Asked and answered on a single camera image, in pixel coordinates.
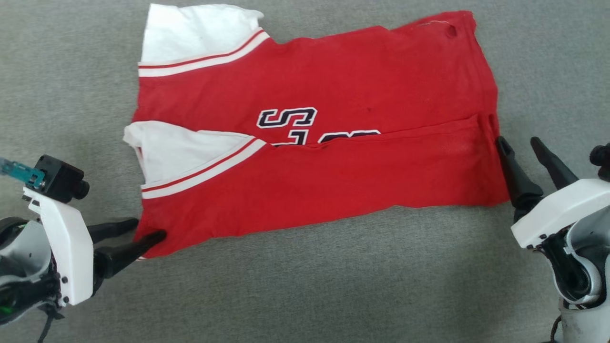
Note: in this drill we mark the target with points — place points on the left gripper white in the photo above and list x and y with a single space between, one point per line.
71 252

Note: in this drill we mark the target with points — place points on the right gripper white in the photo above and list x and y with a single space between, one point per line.
562 209

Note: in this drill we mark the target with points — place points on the red and white jersey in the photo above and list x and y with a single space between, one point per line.
333 181

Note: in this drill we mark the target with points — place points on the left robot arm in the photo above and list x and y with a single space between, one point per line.
21 271

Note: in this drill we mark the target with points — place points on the teal connector board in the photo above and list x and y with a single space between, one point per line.
21 171

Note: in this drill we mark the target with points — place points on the grey fabric sofa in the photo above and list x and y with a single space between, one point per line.
333 295

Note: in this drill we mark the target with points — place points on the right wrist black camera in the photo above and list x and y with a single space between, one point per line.
601 162

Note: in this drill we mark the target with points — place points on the wrist black camera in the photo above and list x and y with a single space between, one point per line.
59 178
601 162

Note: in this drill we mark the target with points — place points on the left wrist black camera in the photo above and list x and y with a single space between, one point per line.
59 178

